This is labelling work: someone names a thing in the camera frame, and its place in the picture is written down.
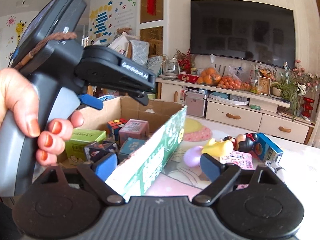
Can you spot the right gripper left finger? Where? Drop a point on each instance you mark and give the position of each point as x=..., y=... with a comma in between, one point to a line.
x=105, y=166

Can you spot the wooden chair with cover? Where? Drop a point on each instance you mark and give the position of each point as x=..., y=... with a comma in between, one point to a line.
x=131, y=47

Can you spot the red berry bouquet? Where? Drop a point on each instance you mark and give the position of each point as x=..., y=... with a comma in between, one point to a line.
x=184, y=60

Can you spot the person's left hand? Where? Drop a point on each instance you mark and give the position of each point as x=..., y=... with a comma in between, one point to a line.
x=19, y=96

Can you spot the framed picture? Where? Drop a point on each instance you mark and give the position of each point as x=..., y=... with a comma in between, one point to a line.
x=264, y=85

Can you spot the cream tv cabinet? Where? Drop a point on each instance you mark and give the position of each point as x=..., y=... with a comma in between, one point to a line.
x=258, y=113

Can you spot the rubiks cube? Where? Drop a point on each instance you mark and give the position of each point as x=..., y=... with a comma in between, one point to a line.
x=114, y=126

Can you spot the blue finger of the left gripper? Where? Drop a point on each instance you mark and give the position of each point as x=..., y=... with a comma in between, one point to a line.
x=91, y=101

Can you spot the pink blue gradient box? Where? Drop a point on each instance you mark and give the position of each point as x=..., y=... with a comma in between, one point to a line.
x=128, y=147

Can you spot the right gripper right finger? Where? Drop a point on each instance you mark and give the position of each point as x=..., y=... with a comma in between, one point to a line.
x=211, y=167

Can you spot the potted green plant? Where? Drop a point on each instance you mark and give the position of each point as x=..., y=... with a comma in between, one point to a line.
x=294, y=82

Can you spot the pink cartoon box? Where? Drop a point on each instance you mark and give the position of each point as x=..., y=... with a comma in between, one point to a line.
x=243, y=160

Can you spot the bag of large oranges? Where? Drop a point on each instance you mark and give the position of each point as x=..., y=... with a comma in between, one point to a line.
x=209, y=76

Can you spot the blue black tall box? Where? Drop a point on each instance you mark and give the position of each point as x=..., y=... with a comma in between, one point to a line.
x=266, y=150

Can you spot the green cardboard box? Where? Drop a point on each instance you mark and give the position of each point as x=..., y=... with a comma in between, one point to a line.
x=134, y=175

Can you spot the bag of small tangerines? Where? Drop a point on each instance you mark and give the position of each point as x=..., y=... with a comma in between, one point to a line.
x=228, y=82

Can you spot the lime green box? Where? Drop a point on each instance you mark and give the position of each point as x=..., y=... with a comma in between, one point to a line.
x=75, y=147

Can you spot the red candle holder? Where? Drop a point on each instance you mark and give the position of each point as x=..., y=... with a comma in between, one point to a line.
x=307, y=107

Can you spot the black television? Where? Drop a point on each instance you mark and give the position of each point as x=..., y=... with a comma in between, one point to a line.
x=245, y=30

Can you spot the pink dinosaur toy box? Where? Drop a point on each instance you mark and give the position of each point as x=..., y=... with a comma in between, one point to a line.
x=136, y=129

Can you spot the white astronaut figurine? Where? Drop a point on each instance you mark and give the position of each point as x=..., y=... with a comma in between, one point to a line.
x=275, y=167

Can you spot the black haired doll figurine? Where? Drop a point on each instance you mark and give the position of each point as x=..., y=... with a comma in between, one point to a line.
x=243, y=142

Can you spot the yellow duck toy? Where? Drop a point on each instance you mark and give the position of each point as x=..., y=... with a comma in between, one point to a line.
x=213, y=148

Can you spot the pink storage box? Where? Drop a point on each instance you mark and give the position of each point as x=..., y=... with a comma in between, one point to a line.
x=196, y=103

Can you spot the glass kettle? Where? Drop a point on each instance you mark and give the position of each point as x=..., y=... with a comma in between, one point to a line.
x=171, y=67

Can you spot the dark space folding puzzle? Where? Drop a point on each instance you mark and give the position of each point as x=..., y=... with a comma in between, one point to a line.
x=97, y=150

